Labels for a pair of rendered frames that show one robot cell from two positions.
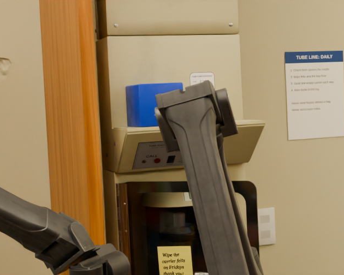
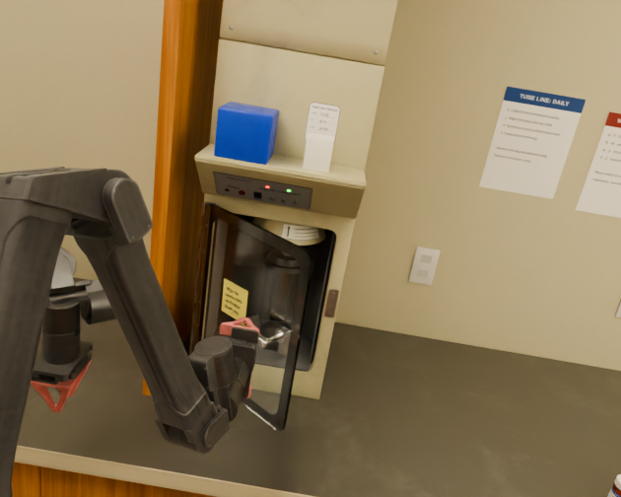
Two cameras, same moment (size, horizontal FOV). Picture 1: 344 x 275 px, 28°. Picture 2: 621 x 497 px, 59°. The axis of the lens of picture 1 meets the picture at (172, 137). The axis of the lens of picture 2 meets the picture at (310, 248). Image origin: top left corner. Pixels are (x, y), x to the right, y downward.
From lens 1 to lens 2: 0.74 m
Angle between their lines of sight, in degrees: 26
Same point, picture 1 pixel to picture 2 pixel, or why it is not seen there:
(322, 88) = (542, 139)
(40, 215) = not seen: hidden behind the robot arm
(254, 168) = (430, 206)
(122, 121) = not seen: hidden behind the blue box
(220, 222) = not seen: outside the picture
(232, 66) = (365, 105)
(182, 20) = (313, 35)
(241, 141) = (338, 197)
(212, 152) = (3, 281)
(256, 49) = (471, 76)
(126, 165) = (209, 188)
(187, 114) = (1, 217)
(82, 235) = (60, 270)
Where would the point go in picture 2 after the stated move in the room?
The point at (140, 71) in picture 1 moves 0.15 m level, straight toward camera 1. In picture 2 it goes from (250, 88) to (211, 91)
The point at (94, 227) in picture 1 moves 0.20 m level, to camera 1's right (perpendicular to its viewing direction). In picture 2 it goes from (155, 244) to (241, 272)
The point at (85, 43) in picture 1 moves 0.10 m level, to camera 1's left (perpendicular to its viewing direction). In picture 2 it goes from (168, 45) to (122, 36)
